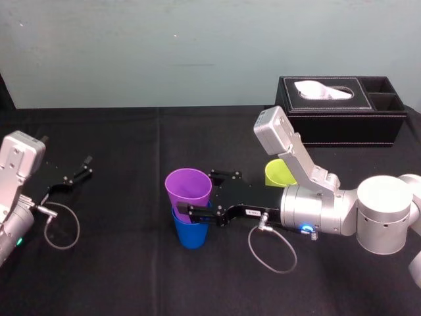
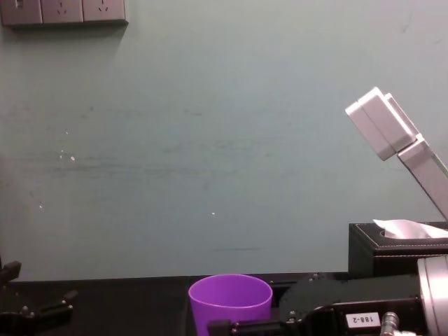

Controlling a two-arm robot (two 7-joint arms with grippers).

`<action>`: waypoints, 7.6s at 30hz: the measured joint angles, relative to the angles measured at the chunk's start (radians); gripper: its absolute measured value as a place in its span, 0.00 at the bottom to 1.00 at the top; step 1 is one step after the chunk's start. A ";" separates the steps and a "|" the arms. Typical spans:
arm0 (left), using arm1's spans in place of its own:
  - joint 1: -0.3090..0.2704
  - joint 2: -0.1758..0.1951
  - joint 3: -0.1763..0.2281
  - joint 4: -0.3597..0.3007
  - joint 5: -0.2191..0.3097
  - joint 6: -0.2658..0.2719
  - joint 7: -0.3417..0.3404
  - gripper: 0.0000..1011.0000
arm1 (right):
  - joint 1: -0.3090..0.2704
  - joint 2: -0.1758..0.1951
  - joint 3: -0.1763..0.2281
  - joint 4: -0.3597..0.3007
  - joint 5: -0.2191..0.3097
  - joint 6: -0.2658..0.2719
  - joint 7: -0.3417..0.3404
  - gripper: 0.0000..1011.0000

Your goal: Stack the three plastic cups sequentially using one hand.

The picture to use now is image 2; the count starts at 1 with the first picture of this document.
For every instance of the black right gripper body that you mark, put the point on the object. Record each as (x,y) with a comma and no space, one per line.
(350,297)

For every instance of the purple plastic cup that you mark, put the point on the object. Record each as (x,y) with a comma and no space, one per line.
(224,297)

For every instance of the grey wall socket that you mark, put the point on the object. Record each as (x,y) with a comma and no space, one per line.
(21,10)
(62,10)
(103,9)

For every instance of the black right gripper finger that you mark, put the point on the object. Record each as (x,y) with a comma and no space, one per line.
(285,288)
(245,328)

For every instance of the white paper tissue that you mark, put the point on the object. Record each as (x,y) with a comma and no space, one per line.
(402,228)

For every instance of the black table cloth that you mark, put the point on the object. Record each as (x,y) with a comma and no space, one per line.
(122,308)

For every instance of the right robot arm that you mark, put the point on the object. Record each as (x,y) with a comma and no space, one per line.
(385,122)

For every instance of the black leather tissue box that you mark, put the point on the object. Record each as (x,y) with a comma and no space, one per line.
(385,260)

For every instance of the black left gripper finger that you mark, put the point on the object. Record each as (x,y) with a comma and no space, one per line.
(49,308)
(10,274)

